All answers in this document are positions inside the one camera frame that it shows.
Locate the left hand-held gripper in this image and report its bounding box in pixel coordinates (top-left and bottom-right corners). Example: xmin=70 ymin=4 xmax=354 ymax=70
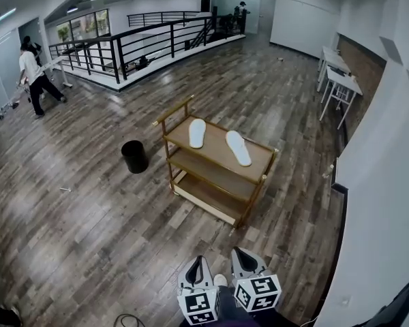
xmin=176 ymin=255 xmax=222 ymax=326

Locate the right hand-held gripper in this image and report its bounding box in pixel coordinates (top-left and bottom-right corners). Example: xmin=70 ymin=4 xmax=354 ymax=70
xmin=230 ymin=247 xmax=282 ymax=313

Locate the white slipper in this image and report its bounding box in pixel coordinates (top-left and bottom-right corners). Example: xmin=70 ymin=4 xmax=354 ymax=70
xmin=188 ymin=118 xmax=207 ymax=149
xmin=225 ymin=129 xmax=253 ymax=168

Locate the person's dark trouser leg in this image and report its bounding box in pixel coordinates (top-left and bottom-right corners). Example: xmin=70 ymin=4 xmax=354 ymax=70
xmin=218 ymin=284 xmax=260 ymax=327

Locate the three-tier wooden cart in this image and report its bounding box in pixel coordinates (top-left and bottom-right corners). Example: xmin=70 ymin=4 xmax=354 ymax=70
xmin=152 ymin=94 xmax=279 ymax=237

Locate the black round waste bin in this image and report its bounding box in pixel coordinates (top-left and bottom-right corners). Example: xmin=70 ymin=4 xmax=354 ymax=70
xmin=121 ymin=140 xmax=150 ymax=174

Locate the white table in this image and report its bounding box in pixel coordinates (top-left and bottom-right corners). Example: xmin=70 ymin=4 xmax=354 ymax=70
xmin=319 ymin=65 xmax=363 ymax=122
xmin=316 ymin=45 xmax=352 ymax=93

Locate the black metal railing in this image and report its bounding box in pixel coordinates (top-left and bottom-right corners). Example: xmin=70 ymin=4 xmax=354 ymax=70
xmin=48 ymin=10 xmax=247 ymax=85

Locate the wheeled metal trolley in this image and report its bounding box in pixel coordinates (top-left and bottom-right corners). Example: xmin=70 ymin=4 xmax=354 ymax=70
xmin=0 ymin=78 xmax=33 ymax=119

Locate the white standing desk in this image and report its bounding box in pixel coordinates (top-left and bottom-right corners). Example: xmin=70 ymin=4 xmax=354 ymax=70
xmin=40 ymin=55 xmax=73 ymax=90

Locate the large window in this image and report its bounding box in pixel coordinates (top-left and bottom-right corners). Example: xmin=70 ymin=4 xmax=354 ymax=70
xmin=55 ymin=8 xmax=110 ymax=44

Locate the ceiling light strip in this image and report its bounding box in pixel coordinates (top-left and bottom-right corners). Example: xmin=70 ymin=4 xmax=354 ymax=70
xmin=0 ymin=7 xmax=18 ymax=32

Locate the black cable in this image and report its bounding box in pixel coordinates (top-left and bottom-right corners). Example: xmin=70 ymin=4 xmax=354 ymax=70
xmin=112 ymin=313 xmax=148 ymax=327

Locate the white wall panel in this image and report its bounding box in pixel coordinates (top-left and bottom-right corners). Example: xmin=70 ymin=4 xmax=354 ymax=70
xmin=269 ymin=0 xmax=340 ymax=59

